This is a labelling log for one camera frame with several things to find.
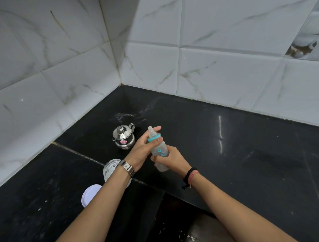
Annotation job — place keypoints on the black stone sink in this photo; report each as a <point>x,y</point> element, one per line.
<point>179,222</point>

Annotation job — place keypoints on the clear baby bottle teal collar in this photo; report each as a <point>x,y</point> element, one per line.
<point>158,149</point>

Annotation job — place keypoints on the person's left thumb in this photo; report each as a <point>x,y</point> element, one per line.
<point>158,142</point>

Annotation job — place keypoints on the person's right forearm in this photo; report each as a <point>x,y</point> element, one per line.
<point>231,212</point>

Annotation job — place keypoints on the person's left forearm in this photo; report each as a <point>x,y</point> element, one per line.
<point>99,209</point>

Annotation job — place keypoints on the small steel pot with lid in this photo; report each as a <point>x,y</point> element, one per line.
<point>123,138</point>

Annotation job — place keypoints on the person's right fingers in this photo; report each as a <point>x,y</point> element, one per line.
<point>156,160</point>

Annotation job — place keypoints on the person's left hand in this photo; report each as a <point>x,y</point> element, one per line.
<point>138,150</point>

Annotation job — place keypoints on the person's right hand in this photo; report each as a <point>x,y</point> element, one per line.
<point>175,159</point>

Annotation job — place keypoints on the silver metal wristwatch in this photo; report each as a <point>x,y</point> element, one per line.
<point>126,167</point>

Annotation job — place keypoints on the white round jar lid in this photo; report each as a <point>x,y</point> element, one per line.
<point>90,196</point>

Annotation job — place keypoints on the open white plastic jar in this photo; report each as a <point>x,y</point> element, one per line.
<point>111,167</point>

